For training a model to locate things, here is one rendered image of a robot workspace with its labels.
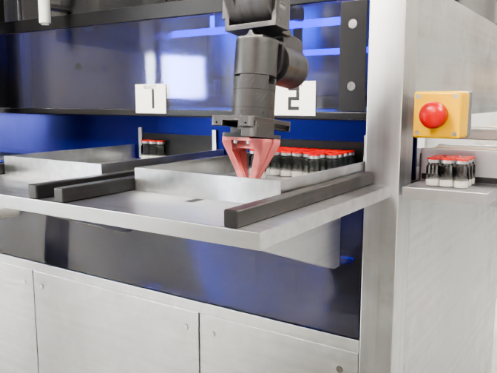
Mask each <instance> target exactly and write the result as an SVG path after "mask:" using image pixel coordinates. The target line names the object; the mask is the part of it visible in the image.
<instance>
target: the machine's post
mask: <svg viewBox="0 0 497 373"><path fill-rule="evenodd" d="M418 19H419V0H371V2H370V27H369V51H368V98H367V122H366V147H365V172H373V183H372V184H379V185H388V186H390V197H389V198H386V199H384V200H382V201H379V202H377V203H375V204H371V205H370V206H367V207H365V208H364V218H363V242H362V290H361V315H360V339H359V373H403V362H404V344H405V310H406V293H407V276H408V242H409V225H410V199H404V198H402V187H404V186H406V185H408V184H411V173H412V156H413V112H414V95H415V87H416V54H417V36H418Z"/></svg>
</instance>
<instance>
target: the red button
mask: <svg viewBox="0 0 497 373"><path fill-rule="evenodd" d="M447 118H448V111H447V108H446V106H445V105H443V104H442V103H440V102H436V101H432V102H428V103H426V104H425V105H423V106H422V108H421V109H420V111H419V120H420V122H421V123H422V125H423V126H425V127H427V128H429V129H435V128H439V127H441V126H443V125H444V124H445V122H446V121H447Z"/></svg>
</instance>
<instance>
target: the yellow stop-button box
mask: <svg viewBox="0 0 497 373"><path fill-rule="evenodd" d="M472 95H473V94H472V92H471V91H417V92H415V95H414V112H413V137H415V138H446V139H459V138H466V137H469V136H470V121H471V108H472ZM432 101H436V102H440V103H442V104H443V105H445V106H446V108H447V111H448V118H447V121H446V122H445V124H444V125H443V126H441V127H439V128H435V129H429V128H427V127H425V126H423V125H422V123H421V122H420V120H419V111H420V109H421V108H422V106H423V105H425V104H426V103H428V102H432Z"/></svg>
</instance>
